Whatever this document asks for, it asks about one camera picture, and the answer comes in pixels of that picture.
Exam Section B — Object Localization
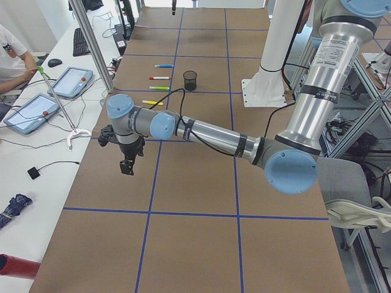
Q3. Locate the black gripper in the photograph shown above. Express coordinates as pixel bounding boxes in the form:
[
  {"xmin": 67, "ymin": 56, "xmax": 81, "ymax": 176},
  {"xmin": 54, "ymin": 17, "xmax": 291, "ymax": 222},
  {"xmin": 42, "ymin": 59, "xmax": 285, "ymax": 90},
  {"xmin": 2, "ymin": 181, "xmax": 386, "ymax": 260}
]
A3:
[{"xmin": 117, "ymin": 136, "xmax": 145, "ymax": 176}]

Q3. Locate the yellow highlighter pen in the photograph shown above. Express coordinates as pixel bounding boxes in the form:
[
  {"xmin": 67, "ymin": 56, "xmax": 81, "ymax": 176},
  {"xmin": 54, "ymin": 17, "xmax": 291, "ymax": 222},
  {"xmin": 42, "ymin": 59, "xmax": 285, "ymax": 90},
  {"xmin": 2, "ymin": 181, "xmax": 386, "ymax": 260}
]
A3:
[{"xmin": 142, "ymin": 100, "xmax": 164, "ymax": 106}]

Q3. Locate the blue marker pen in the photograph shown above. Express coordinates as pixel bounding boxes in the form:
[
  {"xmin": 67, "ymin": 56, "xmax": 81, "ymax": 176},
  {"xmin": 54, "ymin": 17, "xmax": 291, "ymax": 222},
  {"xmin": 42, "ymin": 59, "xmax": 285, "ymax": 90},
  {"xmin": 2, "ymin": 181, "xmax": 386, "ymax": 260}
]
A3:
[{"xmin": 154, "ymin": 64, "xmax": 174, "ymax": 68}]

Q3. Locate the green highlighter pen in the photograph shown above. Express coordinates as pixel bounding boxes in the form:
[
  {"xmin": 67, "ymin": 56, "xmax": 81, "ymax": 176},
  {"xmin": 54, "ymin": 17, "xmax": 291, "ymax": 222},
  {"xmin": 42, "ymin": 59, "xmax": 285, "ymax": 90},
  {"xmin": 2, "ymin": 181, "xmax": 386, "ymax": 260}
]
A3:
[{"xmin": 149, "ymin": 86, "xmax": 170, "ymax": 91}]

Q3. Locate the red white marker pen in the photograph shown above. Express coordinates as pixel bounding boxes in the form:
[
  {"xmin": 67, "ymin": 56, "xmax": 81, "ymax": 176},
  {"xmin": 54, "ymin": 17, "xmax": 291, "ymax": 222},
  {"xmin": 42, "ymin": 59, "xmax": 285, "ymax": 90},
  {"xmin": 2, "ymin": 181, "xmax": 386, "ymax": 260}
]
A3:
[{"xmin": 149, "ymin": 76, "xmax": 170, "ymax": 80}]

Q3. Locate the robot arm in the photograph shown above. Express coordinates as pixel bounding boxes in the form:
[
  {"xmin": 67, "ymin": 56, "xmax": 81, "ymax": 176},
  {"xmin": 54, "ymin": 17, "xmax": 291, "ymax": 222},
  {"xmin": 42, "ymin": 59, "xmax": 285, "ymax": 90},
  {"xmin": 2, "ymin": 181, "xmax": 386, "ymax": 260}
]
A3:
[{"xmin": 98, "ymin": 1, "xmax": 390, "ymax": 194}]

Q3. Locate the reacher grabber stick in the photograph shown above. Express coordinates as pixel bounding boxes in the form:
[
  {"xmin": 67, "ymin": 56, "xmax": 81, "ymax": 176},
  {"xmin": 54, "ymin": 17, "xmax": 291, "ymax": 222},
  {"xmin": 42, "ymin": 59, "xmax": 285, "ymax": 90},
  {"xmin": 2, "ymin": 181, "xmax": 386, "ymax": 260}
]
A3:
[{"xmin": 37, "ymin": 66, "xmax": 92, "ymax": 150}]

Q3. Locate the black mesh pen cup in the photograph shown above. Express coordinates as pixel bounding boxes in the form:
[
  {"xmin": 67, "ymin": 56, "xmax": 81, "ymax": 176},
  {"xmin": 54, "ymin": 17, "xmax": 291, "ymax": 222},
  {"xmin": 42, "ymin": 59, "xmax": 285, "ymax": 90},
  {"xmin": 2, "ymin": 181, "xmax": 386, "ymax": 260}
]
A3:
[{"xmin": 183, "ymin": 70, "xmax": 197, "ymax": 91}]

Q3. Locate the upper teach pendant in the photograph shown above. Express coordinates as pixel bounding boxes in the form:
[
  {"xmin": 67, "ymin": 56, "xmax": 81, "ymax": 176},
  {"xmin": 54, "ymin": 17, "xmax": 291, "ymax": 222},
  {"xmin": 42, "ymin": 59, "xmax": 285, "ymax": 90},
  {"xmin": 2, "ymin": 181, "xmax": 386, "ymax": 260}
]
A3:
[{"xmin": 52, "ymin": 67, "xmax": 93, "ymax": 99}]

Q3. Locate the teach pendant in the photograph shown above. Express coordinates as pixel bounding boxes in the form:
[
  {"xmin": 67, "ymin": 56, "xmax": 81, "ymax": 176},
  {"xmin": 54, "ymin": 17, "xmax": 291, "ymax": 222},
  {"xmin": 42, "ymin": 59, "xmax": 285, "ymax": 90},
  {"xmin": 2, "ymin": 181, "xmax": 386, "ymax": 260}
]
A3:
[
  {"xmin": 52, "ymin": 67, "xmax": 93, "ymax": 99},
  {"xmin": 4, "ymin": 94, "xmax": 60, "ymax": 134}
]

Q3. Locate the small black puck device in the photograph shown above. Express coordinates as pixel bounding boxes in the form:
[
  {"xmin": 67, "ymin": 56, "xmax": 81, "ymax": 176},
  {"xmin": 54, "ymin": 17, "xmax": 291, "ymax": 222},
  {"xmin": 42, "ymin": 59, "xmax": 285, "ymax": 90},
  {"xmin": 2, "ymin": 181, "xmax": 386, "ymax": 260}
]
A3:
[{"xmin": 27, "ymin": 167, "xmax": 40, "ymax": 180}]

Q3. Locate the black keyboard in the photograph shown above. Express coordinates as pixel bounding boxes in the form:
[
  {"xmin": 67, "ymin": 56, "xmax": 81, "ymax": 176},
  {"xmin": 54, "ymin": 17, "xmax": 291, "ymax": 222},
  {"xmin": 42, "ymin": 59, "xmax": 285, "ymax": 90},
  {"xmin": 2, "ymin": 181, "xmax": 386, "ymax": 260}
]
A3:
[{"xmin": 73, "ymin": 27, "xmax": 90, "ymax": 57}]

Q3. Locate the lower teach pendant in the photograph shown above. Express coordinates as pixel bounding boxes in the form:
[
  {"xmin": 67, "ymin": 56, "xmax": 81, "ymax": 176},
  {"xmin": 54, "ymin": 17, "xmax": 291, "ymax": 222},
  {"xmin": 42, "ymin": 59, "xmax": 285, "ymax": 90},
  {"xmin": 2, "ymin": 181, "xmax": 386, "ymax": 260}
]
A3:
[{"xmin": 4, "ymin": 94, "xmax": 60, "ymax": 134}]

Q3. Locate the black computer mouse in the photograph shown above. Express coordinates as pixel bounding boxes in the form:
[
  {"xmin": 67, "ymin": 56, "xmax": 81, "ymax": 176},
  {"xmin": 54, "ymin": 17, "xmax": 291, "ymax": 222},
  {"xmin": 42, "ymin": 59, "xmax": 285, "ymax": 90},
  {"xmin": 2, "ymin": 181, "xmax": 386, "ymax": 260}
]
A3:
[{"xmin": 48, "ymin": 58, "xmax": 63, "ymax": 68}]

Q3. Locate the seated person white shirt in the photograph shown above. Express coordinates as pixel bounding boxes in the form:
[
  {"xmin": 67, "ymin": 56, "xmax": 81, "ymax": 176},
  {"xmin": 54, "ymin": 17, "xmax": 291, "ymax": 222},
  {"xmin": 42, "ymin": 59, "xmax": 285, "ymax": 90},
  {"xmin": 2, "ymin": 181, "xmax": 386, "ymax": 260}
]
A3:
[{"xmin": 1, "ymin": 25, "xmax": 37, "ymax": 94}]

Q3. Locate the red fire extinguisher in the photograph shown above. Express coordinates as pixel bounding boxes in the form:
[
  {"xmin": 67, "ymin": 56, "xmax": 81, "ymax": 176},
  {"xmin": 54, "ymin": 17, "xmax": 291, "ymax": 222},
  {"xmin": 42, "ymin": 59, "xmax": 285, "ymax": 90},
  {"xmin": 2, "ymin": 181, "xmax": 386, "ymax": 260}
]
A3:
[{"xmin": 1, "ymin": 254, "xmax": 41, "ymax": 280}]

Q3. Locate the grey chair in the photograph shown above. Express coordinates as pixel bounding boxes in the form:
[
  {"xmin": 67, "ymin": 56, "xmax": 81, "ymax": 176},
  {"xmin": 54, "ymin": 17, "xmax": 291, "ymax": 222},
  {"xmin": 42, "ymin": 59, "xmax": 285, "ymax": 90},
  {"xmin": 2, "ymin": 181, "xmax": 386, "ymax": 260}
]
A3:
[{"xmin": 317, "ymin": 157, "xmax": 390, "ymax": 233}]

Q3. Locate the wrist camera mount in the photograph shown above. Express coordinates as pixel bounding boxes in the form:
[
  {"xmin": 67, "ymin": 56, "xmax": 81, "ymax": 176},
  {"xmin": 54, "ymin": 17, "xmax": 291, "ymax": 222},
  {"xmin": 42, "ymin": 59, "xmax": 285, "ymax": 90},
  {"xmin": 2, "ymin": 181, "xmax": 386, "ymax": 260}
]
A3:
[{"xmin": 98, "ymin": 125, "xmax": 119, "ymax": 147}]

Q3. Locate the aluminium frame post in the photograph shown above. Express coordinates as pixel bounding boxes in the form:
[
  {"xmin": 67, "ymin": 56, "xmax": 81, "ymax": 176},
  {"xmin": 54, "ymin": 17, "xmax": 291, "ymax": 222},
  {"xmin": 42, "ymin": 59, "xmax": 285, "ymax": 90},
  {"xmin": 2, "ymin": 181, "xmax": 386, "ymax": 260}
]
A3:
[{"xmin": 69, "ymin": 0, "xmax": 114, "ymax": 93}]

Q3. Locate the white pedestal base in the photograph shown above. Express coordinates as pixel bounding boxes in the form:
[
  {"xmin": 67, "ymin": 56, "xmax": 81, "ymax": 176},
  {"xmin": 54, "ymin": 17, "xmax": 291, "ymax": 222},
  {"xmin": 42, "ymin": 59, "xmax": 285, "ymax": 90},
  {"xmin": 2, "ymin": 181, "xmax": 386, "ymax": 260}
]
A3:
[{"xmin": 241, "ymin": 0, "xmax": 307, "ymax": 108}]

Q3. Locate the black braided cable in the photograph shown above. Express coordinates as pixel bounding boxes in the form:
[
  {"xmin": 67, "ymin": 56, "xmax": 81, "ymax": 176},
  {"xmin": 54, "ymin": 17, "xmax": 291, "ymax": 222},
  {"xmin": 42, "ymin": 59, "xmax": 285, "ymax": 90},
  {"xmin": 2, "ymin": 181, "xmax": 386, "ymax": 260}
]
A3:
[{"xmin": 146, "ymin": 88, "xmax": 302, "ymax": 156}]

